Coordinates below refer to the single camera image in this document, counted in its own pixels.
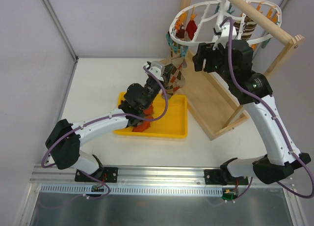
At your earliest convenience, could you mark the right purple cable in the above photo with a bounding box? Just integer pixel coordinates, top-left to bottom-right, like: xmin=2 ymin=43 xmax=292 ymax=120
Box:
xmin=219 ymin=16 xmax=314 ymax=198

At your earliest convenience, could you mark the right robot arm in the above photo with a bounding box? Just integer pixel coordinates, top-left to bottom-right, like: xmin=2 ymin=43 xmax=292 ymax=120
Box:
xmin=192 ymin=40 xmax=311 ymax=184

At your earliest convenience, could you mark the grey argyle sock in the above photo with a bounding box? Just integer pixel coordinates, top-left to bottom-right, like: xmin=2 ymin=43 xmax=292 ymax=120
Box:
xmin=160 ymin=55 xmax=187 ymax=99

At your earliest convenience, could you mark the red cuffed hanging sock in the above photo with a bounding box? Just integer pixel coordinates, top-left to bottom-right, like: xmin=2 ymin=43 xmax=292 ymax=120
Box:
xmin=185 ymin=20 xmax=198 ymax=40

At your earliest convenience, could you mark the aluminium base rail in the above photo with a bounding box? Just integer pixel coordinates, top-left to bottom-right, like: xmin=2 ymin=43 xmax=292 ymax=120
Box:
xmin=29 ymin=163 xmax=295 ymax=197

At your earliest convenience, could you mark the orange clothes peg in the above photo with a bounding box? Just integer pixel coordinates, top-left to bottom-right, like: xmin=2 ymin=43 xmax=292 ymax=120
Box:
xmin=175 ymin=11 xmax=187 ymax=30
xmin=190 ymin=7 xmax=198 ymax=21

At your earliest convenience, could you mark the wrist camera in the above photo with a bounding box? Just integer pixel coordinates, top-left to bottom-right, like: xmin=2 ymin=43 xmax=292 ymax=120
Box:
xmin=213 ymin=23 xmax=237 ymax=49
xmin=143 ymin=61 xmax=165 ymax=81

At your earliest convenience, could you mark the yellow plastic tray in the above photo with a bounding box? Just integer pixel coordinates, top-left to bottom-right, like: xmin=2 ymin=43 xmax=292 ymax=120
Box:
xmin=114 ymin=94 xmax=188 ymax=139

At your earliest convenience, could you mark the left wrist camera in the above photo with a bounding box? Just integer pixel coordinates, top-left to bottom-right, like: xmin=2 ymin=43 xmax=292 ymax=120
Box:
xmin=143 ymin=61 xmax=165 ymax=81

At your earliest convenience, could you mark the wooden hanger stand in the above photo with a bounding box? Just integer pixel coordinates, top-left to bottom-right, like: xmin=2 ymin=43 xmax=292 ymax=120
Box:
xmin=178 ymin=0 xmax=305 ymax=140

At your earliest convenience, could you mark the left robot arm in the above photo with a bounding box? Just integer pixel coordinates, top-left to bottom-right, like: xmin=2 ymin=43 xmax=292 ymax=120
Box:
xmin=41 ymin=64 xmax=171 ymax=182

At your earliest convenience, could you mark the white round sock hanger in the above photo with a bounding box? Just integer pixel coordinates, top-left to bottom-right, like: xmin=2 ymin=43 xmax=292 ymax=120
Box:
xmin=168 ymin=0 xmax=272 ymax=49

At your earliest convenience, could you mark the orange sock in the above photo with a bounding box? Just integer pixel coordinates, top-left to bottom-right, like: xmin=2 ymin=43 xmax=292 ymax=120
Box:
xmin=143 ymin=105 xmax=154 ymax=119
xmin=132 ymin=121 xmax=150 ymax=132

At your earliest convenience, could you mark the brown striped sock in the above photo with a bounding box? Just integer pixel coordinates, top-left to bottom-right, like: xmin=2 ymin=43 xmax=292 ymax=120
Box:
xmin=241 ymin=16 xmax=257 ymax=41

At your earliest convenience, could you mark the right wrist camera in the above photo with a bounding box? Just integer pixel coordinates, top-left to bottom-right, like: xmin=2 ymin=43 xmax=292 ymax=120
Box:
xmin=213 ymin=23 xmax=237 ymax=49

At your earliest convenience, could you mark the teal clothes peg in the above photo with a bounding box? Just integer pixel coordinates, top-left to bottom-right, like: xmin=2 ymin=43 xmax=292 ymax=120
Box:
xmin=166 ymin=32 xmax=179 ymax=54
xmin=180 ymin=45 xmax=189 ymax=57

